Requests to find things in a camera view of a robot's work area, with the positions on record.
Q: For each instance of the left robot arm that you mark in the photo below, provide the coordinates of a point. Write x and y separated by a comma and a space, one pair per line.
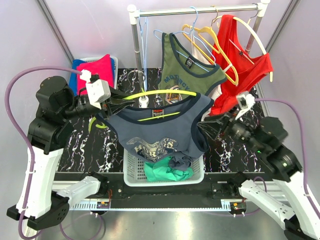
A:
47, 137

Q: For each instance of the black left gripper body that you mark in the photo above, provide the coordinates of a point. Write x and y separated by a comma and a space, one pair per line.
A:
81, 108

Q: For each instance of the pink folded garment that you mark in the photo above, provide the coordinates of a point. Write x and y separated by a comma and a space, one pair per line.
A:
103, 68

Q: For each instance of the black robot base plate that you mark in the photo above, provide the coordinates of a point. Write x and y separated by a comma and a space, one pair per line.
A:
206, 194

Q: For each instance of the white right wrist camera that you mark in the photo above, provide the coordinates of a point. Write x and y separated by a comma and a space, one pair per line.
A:
245, 101

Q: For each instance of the white back laundry basket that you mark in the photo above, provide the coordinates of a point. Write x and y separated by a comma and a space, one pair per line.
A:
82, 84

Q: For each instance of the blue folded garment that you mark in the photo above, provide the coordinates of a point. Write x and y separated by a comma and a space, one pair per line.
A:
73, 83

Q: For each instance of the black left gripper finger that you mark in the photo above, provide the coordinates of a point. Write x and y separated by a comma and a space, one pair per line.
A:
114, 107
117, 97

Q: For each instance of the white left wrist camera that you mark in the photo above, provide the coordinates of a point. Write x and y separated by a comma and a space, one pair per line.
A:
98, 90

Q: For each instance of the cream white hanger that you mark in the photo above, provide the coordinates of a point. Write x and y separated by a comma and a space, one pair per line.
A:
253, 36

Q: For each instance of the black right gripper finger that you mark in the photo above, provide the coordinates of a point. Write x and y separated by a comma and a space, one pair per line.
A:
213, 132
212, 123

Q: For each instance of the metal clothes rack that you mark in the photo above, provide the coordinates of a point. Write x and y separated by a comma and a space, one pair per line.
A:
135, 13

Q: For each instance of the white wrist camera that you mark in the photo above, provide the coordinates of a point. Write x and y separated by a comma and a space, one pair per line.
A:
245, 101
98, 90

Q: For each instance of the blue-grey tank top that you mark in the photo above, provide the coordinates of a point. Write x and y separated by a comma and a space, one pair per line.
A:
152, 134

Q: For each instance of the white pink garment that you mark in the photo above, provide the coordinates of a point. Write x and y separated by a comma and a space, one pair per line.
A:
216, 92

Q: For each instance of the light blue wire hanger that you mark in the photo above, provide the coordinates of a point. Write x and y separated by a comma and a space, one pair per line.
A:
188, 35

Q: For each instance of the neon green hanger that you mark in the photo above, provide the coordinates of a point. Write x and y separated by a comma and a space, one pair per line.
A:
143, 94

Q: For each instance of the olive green tank top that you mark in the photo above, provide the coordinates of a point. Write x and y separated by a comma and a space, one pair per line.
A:
182, 71

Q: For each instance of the white laundry basket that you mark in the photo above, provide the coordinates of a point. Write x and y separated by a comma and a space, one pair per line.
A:
82, 84
134, 174

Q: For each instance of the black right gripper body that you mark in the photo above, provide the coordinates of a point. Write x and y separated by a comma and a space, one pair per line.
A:
240, 130

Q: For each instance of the red tank top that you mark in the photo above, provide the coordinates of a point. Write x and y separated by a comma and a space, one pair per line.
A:
250, 70

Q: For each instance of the empty light blue hanger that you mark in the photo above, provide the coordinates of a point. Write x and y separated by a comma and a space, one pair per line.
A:
143, 23

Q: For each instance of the white front laundry basket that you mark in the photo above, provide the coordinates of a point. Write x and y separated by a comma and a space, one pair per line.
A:
134, 174

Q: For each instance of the green garment in basket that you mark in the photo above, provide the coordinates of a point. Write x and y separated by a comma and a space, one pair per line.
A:
162, 172

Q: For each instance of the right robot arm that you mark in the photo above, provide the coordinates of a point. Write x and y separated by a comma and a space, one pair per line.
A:
299, 219

